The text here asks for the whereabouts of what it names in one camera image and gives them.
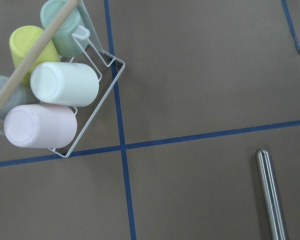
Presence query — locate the steel muddler black tip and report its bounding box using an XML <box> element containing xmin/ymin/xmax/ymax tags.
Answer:
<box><xmin>256</xmin><ymin>149</ymin><xmax>287</xmax><ymax>240</ymax></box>

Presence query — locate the white plastic cup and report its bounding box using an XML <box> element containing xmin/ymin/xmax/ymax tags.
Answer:
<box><xmin>30</xmin><ymin>62</ymin><xmax>99</xmax><ymax>107</ymax></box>

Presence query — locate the green plastic cup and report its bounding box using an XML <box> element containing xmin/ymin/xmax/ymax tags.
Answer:
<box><xmin>40</xmin><ymin>0</ymin><xmax>85</xmax><ymax>58</ymax></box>

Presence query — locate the pink plastic cup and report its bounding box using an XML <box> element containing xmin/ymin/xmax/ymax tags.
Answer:
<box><xmin>4</xmin><ymin>103</ymin><xmax>77</xmax><ymax>149</ymax></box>

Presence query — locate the grey plastic cup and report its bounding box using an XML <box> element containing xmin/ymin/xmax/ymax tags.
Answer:
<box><xmin>0</xmin><ymin>75</ymin><xmax>40</xmax><ymax>126</ymax></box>

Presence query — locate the yellow plastic cup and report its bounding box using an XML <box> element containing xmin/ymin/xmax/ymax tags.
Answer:
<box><xmin>9</xmin><ymin>25</ymin><xmax>60</xmax><ymax>87</ymax></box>

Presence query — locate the white wire cup rack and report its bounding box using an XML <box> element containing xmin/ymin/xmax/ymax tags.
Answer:
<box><xmin>0</xmin><ymin>0</ymin><xmax>126</xmax><ymax>159</ymax></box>

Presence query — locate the wooden rack handle rod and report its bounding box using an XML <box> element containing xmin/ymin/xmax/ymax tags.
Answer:
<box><xmin>0</xmin><ymin>0</ymin><xmax>80</xmax><ymax>110</ymax></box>

